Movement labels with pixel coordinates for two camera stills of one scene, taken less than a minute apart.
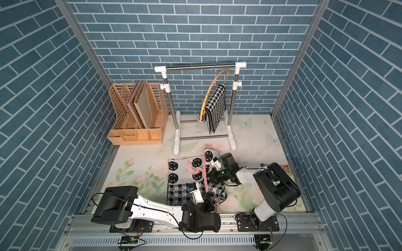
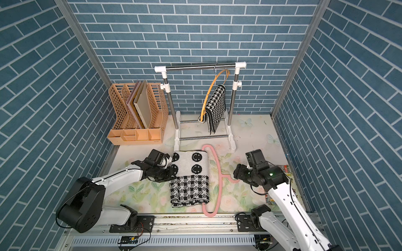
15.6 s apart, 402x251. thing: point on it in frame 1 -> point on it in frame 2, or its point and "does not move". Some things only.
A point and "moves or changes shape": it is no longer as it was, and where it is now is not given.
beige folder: x=141 y=103 does not move
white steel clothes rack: x=176 y=115 does not move
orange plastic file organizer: x=125 y=130 does not move
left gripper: x=210 y=204 -> x=170 y=171
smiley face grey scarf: x=183 y=172 moves or changes shape
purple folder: x=131 y=107 does not move
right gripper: x=213 y=174 -> x=238 y=172
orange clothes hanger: x=201 y=111 does not move
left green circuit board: x=128 y=239 does not move
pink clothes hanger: x=204 y=171 moves or changes shape
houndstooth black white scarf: x=215 y=108 does not move
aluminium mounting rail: x=295 y=233 does not move
